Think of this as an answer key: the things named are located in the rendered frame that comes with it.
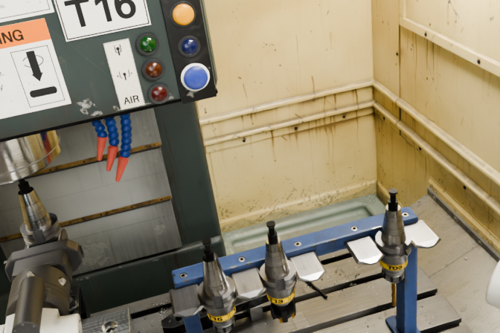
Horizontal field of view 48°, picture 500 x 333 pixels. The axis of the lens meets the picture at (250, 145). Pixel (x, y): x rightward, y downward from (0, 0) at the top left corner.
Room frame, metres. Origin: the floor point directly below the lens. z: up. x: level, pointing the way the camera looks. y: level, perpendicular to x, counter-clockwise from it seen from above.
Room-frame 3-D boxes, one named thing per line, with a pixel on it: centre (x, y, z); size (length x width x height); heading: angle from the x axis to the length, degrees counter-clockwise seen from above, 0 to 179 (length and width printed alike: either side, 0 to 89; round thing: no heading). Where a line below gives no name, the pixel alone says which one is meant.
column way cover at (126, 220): (1.24, 0.46, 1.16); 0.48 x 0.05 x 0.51; 100
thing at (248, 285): (0.74, 0.04, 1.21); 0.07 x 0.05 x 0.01; 10
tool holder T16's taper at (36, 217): (0.81, 0.38, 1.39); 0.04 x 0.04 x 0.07
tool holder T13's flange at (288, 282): (0.75, -0.01, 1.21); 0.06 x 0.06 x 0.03
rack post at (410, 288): (0.85, -0.28, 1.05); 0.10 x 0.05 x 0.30; 10
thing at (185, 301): (0.72, 0.15, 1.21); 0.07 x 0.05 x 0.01; 10
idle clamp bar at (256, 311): (0.96, 0.13, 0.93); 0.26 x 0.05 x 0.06; 105
